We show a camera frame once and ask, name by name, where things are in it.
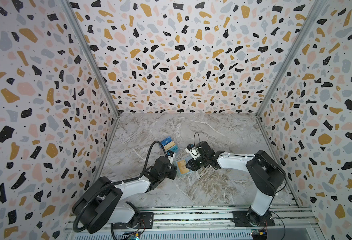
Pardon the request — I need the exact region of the dark blue credit card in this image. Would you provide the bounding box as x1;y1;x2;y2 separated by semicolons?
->
161;137;172;147

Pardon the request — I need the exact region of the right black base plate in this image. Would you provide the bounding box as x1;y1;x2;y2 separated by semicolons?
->
232;209;275;227

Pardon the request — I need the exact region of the teal VIP credit card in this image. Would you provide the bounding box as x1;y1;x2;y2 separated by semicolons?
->
169;146;179;154

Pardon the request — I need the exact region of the aluminium rail frame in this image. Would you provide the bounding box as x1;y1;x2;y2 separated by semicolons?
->
64;204;325;240

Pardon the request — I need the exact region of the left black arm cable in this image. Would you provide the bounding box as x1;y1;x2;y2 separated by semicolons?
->
73;140;168;233

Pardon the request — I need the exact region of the green card holder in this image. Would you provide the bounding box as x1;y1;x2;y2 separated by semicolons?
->
173;156;195;178

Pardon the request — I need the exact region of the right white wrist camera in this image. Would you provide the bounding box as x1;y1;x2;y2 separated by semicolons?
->
185;144;200;160

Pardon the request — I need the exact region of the gold card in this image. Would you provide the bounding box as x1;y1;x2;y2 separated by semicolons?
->
175;160;191;176

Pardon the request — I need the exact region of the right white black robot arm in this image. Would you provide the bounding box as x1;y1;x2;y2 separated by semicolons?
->
185;141;286;225

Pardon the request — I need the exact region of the beige credit card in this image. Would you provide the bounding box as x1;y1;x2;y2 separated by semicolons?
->
164;141;177;152

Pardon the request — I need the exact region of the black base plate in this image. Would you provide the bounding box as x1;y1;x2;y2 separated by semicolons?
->
113;212;154;231
232;209;275;227

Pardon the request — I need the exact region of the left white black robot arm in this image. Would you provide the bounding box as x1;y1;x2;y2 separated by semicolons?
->
72;156;177;234

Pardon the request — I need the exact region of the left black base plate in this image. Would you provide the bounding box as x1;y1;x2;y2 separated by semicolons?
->
113;212;154;231

